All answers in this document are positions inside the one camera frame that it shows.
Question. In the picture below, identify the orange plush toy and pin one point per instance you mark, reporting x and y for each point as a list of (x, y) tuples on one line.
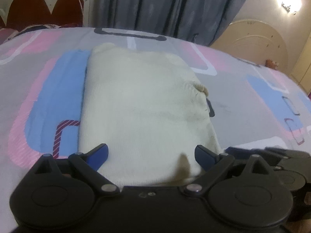
[(271, 64)]

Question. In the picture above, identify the cream arched headboard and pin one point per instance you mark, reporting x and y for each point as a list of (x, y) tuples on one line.
[(254, 41)]

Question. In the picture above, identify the blue grey curtain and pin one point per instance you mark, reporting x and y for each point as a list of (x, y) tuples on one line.
[(197, 21)]

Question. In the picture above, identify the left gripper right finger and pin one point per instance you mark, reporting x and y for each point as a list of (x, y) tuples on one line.
[(215, 169)]

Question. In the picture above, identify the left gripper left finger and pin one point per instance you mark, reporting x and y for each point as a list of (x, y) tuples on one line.
[(86, 165)]

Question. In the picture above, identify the cream knit sweater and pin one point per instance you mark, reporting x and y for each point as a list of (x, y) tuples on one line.
[(151, 111)]

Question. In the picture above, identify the patterned pink blue bedsheet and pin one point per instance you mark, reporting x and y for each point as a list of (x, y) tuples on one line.
[(42, 76)]

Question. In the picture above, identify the wall lamp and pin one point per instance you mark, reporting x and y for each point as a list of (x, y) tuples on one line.
[(289, 8)]

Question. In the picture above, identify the cream wardrobe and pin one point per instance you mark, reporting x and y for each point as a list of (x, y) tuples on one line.
[(301, 72)]

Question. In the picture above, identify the red white heart headboard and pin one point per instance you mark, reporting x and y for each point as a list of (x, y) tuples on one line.
[(19, 14)]

